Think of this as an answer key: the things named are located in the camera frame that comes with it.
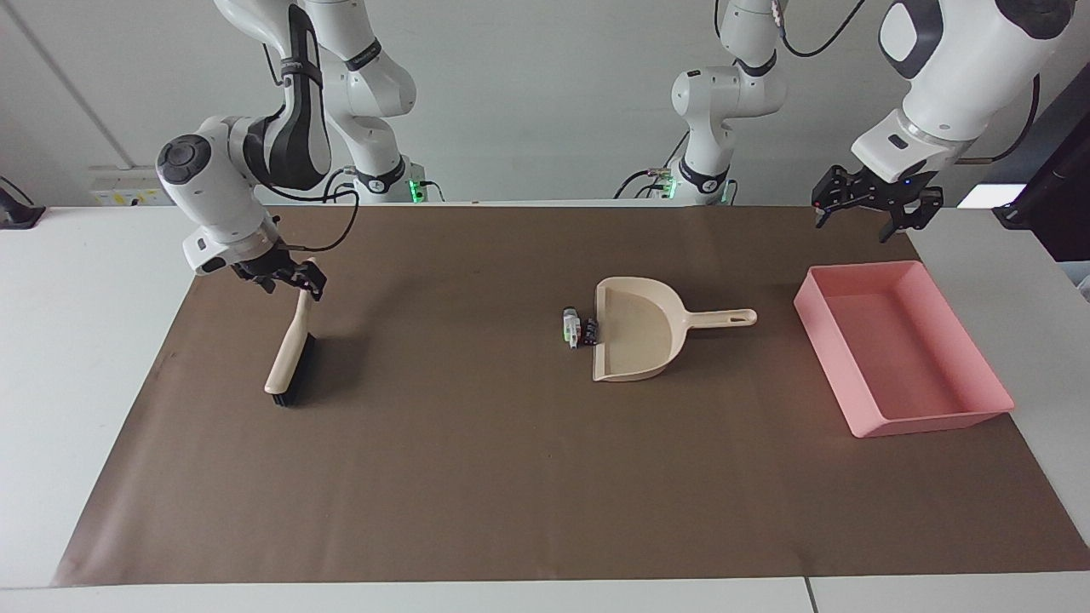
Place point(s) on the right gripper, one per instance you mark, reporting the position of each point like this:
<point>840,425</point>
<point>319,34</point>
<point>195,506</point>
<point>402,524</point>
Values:
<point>258,270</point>

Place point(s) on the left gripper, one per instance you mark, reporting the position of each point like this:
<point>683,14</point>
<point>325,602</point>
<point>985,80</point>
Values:
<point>894,194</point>

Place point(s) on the beige brush with black bristles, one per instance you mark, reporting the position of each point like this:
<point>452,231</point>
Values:
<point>289,358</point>

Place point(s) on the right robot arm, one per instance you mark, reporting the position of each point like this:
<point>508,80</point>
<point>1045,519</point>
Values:
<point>223,204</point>

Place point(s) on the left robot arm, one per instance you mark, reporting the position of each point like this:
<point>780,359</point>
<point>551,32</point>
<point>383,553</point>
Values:
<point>962,77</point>

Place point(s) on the pink plastic bin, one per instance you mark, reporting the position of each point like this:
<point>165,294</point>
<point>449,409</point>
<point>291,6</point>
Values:
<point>903,349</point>

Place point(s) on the black stand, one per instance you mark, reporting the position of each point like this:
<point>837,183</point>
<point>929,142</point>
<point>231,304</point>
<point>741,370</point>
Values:
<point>17,211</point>
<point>1052,196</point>

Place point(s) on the clear white electronic part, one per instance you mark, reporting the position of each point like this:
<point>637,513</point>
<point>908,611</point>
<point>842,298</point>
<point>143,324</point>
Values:
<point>570,327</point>

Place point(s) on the beige plastic dustpan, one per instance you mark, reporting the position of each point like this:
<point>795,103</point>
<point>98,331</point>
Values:
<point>637,332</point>

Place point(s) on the small black electronic part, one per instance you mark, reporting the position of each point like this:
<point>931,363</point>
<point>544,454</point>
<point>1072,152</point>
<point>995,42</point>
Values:
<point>589,331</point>

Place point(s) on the white wall socket strip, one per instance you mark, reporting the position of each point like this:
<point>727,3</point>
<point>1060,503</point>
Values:
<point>123,187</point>

